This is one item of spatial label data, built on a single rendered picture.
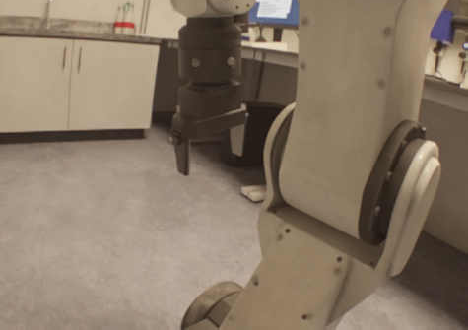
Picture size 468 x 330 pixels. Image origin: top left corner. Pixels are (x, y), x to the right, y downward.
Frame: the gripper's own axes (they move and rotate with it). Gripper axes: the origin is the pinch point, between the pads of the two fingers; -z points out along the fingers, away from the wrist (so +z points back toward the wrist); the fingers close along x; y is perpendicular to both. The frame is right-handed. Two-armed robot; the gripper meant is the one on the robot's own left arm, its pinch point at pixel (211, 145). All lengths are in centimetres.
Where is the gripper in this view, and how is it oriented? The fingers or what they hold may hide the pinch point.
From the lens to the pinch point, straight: 52.7
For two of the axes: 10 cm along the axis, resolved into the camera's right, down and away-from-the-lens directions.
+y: -6.7, -3.1, 6.7
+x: 7.4, -2.8, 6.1
